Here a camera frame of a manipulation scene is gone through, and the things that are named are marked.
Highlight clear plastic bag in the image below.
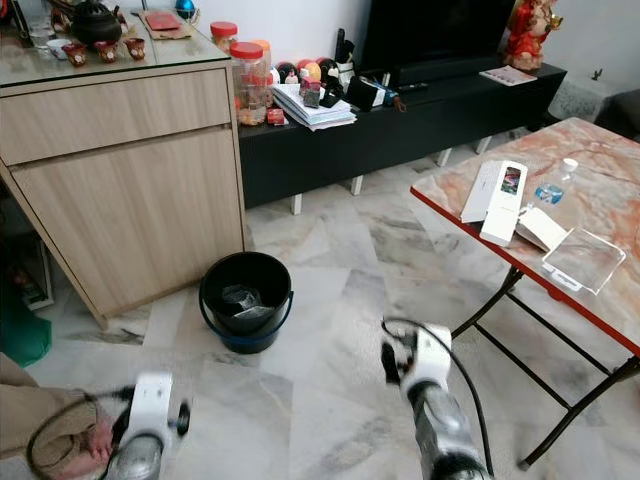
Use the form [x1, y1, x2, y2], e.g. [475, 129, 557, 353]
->
[218, 284, 276, 323]

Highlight person's bare foot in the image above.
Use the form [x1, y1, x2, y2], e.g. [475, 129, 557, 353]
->
[55, 415, 116, 479]

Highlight person's leg beige trousers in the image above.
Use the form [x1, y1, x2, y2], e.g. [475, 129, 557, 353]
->
[0, 355, 106, 461]

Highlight black plastic bucket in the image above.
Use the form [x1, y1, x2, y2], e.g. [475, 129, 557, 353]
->
[198, 251, 295, 355]

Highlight green plastic container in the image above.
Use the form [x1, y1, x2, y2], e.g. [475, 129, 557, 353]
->
[0, 290, 53, 368]

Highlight white box with phone print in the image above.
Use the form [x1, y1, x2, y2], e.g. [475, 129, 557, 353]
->
[480, 160, 529, 247]

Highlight plain white box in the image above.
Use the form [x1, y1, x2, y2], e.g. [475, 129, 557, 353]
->
[460, 160, 501, 224]

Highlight light wooden cabinet glass top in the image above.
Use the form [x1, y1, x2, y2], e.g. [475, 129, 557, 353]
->
[0, 25, 249, 331]

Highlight small flat white box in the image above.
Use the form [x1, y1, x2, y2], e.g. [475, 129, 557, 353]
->
[515, 206, 569, 253]

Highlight clear plastic tray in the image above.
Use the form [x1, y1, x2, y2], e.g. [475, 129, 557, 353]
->
[542, 227, 628, 295]

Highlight black low TV cabinet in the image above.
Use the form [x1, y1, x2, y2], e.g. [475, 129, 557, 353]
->
[240, 60, 568, 211]

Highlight clear plastic water bottle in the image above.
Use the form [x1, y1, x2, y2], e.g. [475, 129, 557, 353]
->
[532, 157, 581, 208]

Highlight stack of white papers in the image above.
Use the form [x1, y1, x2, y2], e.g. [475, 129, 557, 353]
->
[270, 82, 358, 132]

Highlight black box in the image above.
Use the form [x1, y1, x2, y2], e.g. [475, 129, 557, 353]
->
[345, 75, 391, 109]

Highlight marble-print folding table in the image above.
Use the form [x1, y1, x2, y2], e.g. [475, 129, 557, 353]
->
[410, 117, 640, 471]

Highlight tall jar red lid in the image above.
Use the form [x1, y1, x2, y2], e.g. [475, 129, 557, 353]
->
[229, 41, 269, 127]

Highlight printed pamphlet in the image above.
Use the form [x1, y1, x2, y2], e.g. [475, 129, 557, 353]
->
[479, 65, 539, 87]

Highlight grey speckled stool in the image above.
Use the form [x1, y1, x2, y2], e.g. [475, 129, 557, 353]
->
[548, 72, 613, 126]

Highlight jar orange lid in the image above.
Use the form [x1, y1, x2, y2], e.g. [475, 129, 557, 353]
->
[252, 39, 274, 86]

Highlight black flat television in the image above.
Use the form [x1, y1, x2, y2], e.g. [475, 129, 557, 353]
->
[360, 0, 521, 86]

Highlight red gold figurine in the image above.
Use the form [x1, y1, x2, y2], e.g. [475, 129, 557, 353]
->
[505, 0, 564, 71]

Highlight small jar red lid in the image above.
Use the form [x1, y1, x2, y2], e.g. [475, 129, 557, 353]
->
[210, 21, 240, 53]

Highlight black teapot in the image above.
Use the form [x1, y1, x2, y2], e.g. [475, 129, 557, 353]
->
[70, 0, 126, 47]

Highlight clear drinking glass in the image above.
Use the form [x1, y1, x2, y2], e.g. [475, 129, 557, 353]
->
[28, 18, 56, 49]

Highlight wooden tray red pad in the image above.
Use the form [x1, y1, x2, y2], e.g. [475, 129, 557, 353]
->
[138, 10, 193, 41]

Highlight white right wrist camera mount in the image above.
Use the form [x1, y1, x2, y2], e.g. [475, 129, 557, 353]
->
[400, 323, 453, 393]

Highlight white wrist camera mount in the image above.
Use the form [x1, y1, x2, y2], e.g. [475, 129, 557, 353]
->
[400, 323, 453, 393]
[125, 372, 181, 443]

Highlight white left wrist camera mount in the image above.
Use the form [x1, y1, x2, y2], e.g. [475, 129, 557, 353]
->
[125, 372, 181, 443]

